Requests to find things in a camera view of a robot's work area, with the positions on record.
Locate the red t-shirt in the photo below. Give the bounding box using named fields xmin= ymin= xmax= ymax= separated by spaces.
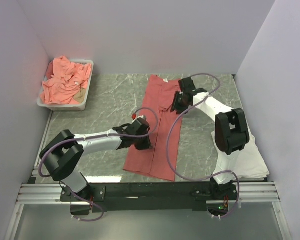
xmin=123 ymin=74 xmax=182 ymax=181

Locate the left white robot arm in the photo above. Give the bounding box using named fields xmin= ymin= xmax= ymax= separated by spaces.
xmin=39 ymin=116 xmax=152 ymax=201

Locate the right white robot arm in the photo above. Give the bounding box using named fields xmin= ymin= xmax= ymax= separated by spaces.
xmin=168 ymin=76 xmax=250 ymax=200

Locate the white plastic laundry basket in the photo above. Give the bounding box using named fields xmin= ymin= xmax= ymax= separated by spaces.
xmin=36 ymin=59 xmax=94 ymax=112

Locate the tan t-shirt in basket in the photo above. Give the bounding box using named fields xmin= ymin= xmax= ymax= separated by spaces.
xmin=72 ymin=87 xmax=87 ymax=104

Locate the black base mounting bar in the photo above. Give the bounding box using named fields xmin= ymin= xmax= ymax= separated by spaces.
xmin=60 ymin=181 xmax=238 ymax=216

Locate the salmon pink t-shirt pile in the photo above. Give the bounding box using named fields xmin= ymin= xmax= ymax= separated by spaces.
xmin=40 ymin=55 xmax=93 ymax=105

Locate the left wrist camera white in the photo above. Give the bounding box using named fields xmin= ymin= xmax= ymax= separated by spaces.
xmin=131 ymin=113 xmax=147 ymax=121

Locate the aluminium rail frame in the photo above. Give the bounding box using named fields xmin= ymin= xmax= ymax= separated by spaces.
xmin=16 ymin=167 xmax=292 ymax=240

